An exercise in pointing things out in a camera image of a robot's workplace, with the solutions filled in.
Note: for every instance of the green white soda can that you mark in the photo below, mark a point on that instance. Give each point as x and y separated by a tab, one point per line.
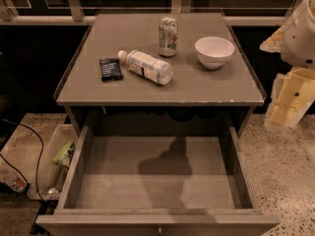
167	37

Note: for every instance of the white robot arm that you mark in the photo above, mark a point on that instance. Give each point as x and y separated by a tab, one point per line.
295	40

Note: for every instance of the grey wooden cabinet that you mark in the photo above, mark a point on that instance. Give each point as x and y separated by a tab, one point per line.
233	84

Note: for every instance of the open grey top drawer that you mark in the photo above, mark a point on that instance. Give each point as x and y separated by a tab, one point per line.
158	186

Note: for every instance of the dark blue snack packet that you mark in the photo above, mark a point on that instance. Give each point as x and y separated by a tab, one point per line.
110	70

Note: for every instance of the green snack bag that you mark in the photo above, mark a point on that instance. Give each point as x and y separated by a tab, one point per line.
64	156

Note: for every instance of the metal railing frame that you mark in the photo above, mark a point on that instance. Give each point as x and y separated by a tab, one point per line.
84	12

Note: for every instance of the white ceramic bowl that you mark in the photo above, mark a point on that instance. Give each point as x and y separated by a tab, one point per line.
214	52

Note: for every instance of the clear plastic storage bin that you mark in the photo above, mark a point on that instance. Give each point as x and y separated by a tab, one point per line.
51	177

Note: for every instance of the clear plastic bottle blue label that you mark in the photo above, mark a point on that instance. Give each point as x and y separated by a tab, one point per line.
147	66

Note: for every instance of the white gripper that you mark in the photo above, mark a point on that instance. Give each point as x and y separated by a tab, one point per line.
299	38

